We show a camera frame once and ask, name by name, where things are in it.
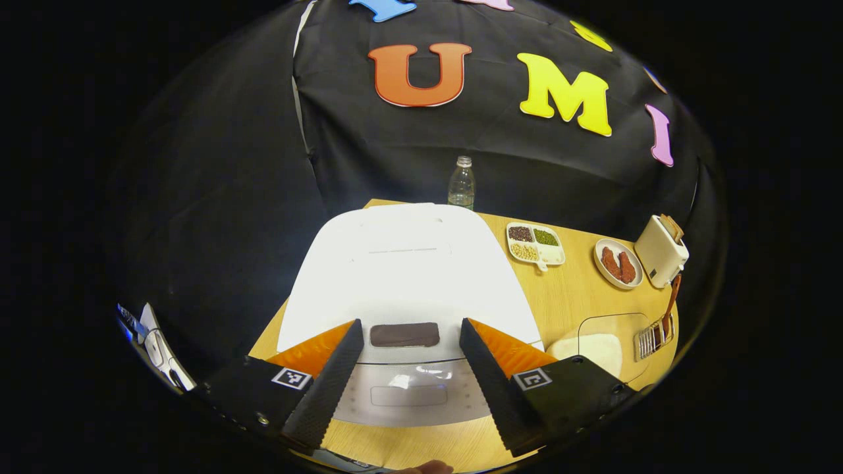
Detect brown wooden spoon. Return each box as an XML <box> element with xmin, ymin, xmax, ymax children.
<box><xmin>662</xmin><ymin>274</ymin><xmax>683</xmax><ymax>343</ymax></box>

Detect black backdrop cloth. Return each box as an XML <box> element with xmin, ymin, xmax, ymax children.
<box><xmin>112</xmin><ymin>0</ymin><xmax>725</xmax><ymax>382</ymax></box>

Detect white round plate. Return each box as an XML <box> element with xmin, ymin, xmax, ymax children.
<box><xmin>593</xmin><ymin>238</ymin><xmax>645</xmax><ymax>290</ymax></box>

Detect white rice cooker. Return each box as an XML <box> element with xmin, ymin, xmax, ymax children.
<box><xmin>277</xmin><ymin>203</ymin><xmax>545</xmax><ymax>427</ymax></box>

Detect wire chopstick holder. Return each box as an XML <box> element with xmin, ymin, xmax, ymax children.
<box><xmin>634</xmin><ymin>315</ymin><xmax>676</xmax><ymax>361</ymax></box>

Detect clear box of rice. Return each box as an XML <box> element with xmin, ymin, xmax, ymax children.
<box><xmin>545</xmin><ymin>313</ymin><xmax>653</xmax><ymax>384</ymax></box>

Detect clear plastic water bottle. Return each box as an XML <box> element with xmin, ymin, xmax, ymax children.
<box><xmin>448</xmin><ymin>155</ymin><xmax>476</xmax><ymax>211</ymax></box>

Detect white divided bean dish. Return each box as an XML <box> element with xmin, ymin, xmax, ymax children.
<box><xmin>506</xmin><ymin>222</ymin><xmax>566</xmax><ymax>273</ymax></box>

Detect white desk clutter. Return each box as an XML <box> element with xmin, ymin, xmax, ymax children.
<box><xmin>140</xmin><ymin>303</ymin><xmax>197</xmax><ymax>392</ymax></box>

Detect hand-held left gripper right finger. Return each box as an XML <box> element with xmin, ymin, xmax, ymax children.
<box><xmin>459</xmin><ymin>318</ymin><xmax>637</xmax><ymax>456</ymax></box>

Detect white toaster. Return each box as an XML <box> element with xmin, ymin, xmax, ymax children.
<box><xmin>634</xmin><ymin>214</ymin><xmax>690</xmax><ymax>289</ymax></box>

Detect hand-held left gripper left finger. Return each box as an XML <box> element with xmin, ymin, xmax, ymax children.
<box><xmin>198</xmin><ymin>319</ymin><xmax>365</xmax><ymax>452</ymax></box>

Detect computer screen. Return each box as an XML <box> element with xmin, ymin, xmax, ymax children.
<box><xmin>117</xmin><ymin>304</ymin><xmax>147</xmax><ymax>343</ymax></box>

